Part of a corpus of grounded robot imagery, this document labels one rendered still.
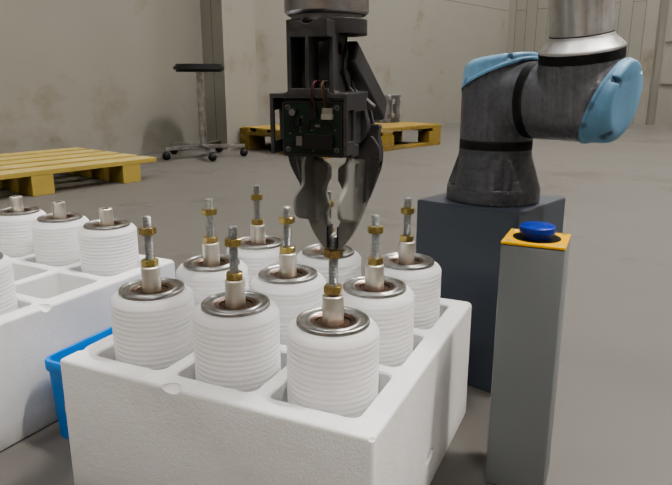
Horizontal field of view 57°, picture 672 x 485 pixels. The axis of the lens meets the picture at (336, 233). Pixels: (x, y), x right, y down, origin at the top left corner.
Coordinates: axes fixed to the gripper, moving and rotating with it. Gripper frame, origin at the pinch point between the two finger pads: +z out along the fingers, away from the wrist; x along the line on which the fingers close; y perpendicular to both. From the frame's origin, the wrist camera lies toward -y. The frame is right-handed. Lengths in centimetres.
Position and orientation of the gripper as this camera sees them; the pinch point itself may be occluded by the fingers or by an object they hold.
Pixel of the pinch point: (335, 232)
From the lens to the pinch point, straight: 61.5
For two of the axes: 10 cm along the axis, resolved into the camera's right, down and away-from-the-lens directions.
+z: 0.0, 9.7, 2.4
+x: 9.4, 0.8, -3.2
